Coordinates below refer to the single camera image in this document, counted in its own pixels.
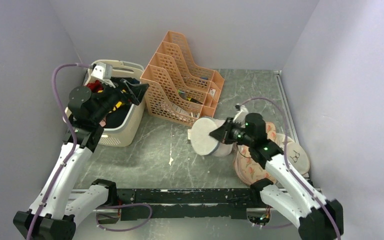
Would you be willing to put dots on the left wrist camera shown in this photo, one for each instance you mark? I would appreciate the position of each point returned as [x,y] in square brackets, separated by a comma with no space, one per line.
[102,71]

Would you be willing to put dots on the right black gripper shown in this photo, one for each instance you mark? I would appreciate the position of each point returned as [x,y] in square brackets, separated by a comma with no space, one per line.
[222,133]

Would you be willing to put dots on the floral laundry bag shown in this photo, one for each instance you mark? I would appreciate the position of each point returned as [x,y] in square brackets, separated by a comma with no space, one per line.
[247,169]

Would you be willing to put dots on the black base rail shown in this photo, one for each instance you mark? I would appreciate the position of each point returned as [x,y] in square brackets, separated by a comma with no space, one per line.
[187,203]

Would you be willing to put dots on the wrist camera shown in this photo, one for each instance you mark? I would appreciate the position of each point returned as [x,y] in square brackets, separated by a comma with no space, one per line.
[241,113]
[102,71]

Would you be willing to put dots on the cream laundry basket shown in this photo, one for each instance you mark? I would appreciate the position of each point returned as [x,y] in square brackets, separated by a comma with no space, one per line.
[122,126]

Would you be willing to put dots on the red lace garment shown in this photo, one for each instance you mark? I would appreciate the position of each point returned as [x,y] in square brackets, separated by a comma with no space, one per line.
[95,87]

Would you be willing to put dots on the orange file organizer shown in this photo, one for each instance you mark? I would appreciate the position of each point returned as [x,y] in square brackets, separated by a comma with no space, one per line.
[180,90]

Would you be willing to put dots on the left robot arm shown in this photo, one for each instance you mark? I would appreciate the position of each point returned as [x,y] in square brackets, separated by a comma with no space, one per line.
[52,216]

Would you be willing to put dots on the dark garment in basket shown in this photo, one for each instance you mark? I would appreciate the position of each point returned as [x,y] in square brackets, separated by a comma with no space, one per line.
[117,116]

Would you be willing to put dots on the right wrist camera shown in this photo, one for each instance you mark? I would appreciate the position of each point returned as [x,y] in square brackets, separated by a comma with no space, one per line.
[241,113]

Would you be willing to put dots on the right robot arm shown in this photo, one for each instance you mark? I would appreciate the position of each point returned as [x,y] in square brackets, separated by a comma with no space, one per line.
[314,216]

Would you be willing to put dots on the small white box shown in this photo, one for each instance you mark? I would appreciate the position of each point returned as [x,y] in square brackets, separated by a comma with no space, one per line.
[189,134]

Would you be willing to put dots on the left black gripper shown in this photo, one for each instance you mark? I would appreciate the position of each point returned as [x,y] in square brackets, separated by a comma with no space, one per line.
[136,91]

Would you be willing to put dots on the white mesh laundry bag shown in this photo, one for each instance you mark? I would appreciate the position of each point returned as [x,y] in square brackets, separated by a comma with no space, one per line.
[205,145]

